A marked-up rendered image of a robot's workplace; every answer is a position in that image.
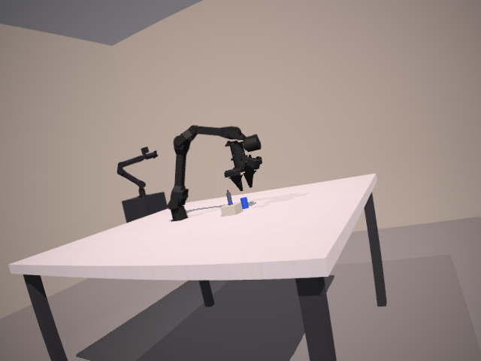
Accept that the beige block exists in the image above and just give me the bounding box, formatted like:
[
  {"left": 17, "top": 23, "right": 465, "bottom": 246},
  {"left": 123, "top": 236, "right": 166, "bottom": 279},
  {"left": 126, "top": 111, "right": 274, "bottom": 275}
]
[{"left": 220, "top": 202, "right": 243, "bottom": 217}]

